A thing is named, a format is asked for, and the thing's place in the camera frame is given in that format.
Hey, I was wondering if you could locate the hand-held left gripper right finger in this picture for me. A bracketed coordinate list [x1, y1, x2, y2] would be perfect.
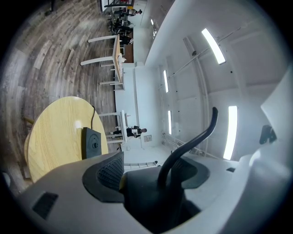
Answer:
[173, 143, 293, 234]

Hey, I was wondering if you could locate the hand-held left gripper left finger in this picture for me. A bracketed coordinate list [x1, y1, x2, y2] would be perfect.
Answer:
[13, 151, 152, 234]

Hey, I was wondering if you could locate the black square kettle base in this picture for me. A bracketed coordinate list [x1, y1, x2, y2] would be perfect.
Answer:
[81, 127, 103, 160]

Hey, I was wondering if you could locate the black kettle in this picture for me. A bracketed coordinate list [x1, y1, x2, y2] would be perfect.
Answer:
[119, 106, 219, 234]

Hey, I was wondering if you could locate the round wooden table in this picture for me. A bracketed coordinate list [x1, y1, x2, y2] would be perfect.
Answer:
[24, 96, 109, 183]

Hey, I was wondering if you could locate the wooden table with white legs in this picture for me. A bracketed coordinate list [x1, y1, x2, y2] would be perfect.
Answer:
[80, 34, 125, 91]

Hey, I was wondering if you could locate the black power cord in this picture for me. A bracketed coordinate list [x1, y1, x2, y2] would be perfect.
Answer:
[90, 105, 96, 129]

